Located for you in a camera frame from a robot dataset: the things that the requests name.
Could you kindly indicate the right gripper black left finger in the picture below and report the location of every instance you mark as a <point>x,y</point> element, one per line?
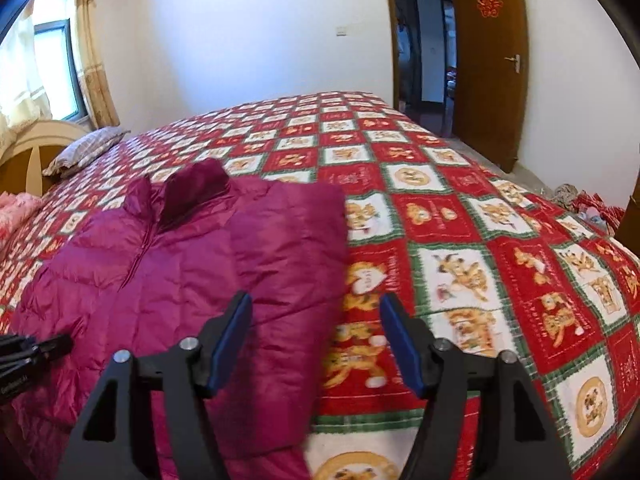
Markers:
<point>114,435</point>

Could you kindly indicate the metal door handle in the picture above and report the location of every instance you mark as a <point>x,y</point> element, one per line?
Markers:
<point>516,61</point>

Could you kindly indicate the cream wooden headboard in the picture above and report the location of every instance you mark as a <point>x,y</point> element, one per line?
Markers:
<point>23,162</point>

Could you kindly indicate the pink folded blanket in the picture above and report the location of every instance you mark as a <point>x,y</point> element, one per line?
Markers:
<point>15,209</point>

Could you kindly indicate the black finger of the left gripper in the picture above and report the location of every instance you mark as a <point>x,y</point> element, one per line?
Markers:
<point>17,349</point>

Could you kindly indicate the brown wooden door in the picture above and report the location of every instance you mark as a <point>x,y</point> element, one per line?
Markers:
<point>490,98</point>

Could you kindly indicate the red double happiness decoration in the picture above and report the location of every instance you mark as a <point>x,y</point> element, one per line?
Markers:
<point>489,8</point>

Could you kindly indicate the window with dark frame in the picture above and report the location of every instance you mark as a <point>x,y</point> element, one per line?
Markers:
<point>55,59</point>

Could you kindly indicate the clothes pile on floor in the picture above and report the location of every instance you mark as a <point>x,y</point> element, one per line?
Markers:
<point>588,207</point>

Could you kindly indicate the right beige curtain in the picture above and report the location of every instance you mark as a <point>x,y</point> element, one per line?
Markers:
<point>89,67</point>

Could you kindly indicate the grey plaid pillow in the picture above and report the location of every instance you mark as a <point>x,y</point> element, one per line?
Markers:
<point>84,152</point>

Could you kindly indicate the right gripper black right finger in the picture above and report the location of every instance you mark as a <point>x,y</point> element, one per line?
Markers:
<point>515,436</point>

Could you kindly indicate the brown wooden dresser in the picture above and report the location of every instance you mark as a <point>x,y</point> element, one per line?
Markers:
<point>628,233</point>

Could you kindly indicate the magenta puffer jacket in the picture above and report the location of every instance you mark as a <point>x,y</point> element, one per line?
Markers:
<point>152,271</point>

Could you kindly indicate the red checkered bedspread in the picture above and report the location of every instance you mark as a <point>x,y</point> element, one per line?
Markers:
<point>485,262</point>

